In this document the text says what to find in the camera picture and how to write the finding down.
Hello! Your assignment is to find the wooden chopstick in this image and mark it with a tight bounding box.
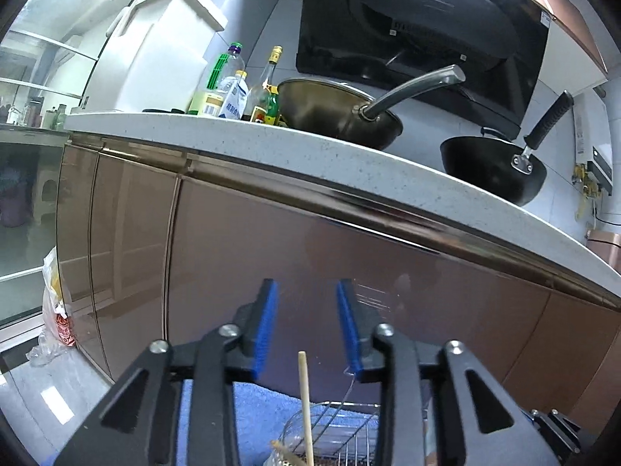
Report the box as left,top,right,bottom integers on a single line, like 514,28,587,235
270,440,304,466
298,351,315,466

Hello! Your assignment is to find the pink metal bin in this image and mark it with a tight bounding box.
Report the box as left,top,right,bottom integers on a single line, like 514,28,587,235
585,228,621,277

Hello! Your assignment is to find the black wok with black handle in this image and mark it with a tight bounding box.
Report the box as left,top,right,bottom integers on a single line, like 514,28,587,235
440,90,574,207

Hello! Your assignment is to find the glass sliding door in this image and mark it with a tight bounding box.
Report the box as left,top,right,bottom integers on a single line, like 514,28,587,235
0,29,100,350

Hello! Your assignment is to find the white plastic stool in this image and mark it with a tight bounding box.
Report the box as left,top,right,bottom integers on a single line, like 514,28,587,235
34,175,61,226

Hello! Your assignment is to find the small green bottle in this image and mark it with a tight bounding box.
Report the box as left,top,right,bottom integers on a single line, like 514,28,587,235
264,85,281,126

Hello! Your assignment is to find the brown kitchen base cabinet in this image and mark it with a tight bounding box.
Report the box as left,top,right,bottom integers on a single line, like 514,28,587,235
56,136,621,428

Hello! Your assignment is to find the black range hood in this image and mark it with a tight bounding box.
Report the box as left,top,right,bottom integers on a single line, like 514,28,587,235
296,0,554,129

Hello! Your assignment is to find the large green label oil bottle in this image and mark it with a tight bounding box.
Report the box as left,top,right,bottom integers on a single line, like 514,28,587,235
188,42,246,116

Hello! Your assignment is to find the gold cap glass bottle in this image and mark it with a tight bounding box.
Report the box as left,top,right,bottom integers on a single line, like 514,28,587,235
243,46,283,123

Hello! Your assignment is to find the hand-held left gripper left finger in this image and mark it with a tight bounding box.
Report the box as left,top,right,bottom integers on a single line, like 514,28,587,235
53,279,279,466

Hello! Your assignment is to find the clear plastic utensil holder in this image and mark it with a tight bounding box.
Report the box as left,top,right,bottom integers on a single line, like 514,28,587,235
264,369,430,466

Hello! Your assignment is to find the blue label plastic bottle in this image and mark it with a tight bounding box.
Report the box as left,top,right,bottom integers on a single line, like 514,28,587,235
218,70,250,120

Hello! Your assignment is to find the white water heater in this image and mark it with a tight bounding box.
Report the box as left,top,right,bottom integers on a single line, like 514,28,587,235
572,92,617,200

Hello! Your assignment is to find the clear plastic bag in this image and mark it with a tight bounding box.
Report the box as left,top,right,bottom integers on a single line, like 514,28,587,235
26,247,78,367

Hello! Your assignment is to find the white refrigerator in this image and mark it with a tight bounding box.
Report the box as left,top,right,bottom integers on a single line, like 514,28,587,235
82,0,229,112

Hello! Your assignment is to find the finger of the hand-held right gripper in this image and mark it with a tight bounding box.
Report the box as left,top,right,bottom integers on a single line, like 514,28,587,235
521,410,583,462

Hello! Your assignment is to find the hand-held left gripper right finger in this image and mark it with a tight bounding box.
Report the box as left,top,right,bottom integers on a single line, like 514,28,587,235
337,279,559,466

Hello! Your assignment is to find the brass wok with steel handle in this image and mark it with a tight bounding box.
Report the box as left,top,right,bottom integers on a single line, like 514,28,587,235
276,64,467,152

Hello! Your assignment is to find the blue towel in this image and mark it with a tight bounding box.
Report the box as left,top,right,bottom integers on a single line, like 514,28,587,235
177,381,384,466

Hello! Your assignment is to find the white speckled countertop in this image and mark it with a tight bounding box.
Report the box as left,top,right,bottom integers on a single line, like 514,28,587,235
63,109,621,302

